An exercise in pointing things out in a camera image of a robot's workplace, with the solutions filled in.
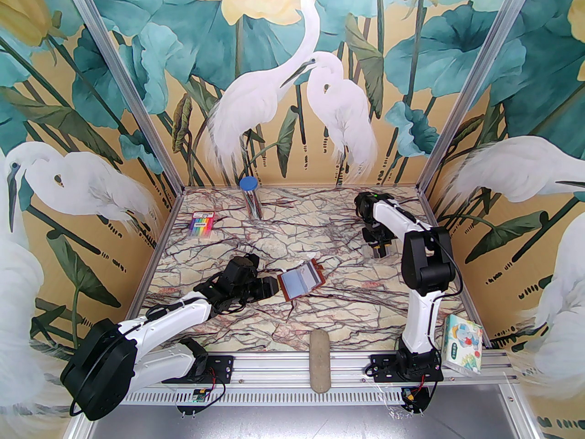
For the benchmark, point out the aluminium frame post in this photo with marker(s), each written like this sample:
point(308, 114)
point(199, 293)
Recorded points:
point(127, 80)
point(471, 80)

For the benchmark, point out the perforated metal tray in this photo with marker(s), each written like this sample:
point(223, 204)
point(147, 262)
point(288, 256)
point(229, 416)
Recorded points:
point(292, 423)

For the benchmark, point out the clear tube with blue lid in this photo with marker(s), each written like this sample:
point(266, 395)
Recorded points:
point(250, 195)

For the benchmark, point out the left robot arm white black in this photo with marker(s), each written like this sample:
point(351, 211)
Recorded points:
point(173, 318)

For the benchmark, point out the pack of coloured pens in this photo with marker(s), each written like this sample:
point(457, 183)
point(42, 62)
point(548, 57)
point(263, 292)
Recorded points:
point(201, 224)

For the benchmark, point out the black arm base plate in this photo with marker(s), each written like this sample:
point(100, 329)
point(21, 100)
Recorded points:
point(224, 366)
point(381, 368)

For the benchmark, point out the aluminium front rail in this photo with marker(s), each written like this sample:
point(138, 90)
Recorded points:
point(274, 364)

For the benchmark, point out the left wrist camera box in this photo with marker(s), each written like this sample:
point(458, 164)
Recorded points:
point(241, 269)

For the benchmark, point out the beige oblong pad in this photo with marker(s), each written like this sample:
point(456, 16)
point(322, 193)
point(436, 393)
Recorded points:
point(320, 359)

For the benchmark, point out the printed tissue pack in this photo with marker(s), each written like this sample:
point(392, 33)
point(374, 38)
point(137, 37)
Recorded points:
point(461, 345)

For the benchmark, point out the brown leather card holder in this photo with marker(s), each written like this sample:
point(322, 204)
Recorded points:
point(290, 287)

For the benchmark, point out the small circuit board mount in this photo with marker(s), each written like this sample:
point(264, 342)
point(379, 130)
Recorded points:
point(197, 396)
point(411, 398)

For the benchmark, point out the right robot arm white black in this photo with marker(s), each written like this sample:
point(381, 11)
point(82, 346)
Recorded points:
point(422, 318)

